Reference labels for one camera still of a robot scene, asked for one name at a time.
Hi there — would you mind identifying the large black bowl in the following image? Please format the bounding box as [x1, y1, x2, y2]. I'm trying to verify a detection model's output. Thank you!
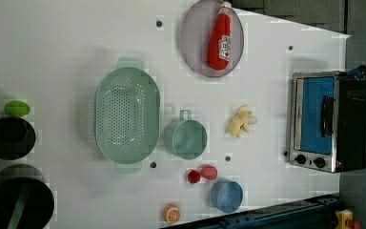
[0, 164, 54, 229]

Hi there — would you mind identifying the red toy strawberry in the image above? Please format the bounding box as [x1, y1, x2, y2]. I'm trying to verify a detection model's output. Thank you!
[200, 165, 218, 180]

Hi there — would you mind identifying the orange slice toy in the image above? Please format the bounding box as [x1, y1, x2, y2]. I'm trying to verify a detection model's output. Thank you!
[163, 204, 180, 224]

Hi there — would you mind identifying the grey round plate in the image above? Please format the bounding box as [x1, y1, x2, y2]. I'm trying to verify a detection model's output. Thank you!
[180, 0, 244, 77]

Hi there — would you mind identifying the small black bowl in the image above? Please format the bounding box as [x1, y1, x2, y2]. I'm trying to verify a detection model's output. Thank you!
[0, 116, 36, 160]

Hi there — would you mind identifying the peeled toy banana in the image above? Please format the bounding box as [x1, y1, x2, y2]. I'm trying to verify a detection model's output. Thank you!
[228, 105, 257, 138]

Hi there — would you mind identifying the green cup with handle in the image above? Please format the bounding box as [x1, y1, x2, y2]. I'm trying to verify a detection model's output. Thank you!
[164, 110, 208, 160]

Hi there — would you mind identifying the black toaster oven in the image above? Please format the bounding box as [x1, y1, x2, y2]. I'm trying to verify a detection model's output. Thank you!
[289, 72, 366, 173]

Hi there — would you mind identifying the red toy tomato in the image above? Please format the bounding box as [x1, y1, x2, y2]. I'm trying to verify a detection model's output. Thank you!
[187, 170, 201, 184]

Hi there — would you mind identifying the blue plastic cup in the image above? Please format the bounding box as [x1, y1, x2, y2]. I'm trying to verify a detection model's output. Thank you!
[211, 179, 243, 213]

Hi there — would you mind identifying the green toy lime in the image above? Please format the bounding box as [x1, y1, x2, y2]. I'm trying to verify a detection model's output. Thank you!
[4, 100, 31, 116]

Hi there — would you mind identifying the red ketchup bottle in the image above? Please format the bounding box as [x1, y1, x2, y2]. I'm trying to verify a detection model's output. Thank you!
[207, 2, 232, 71]

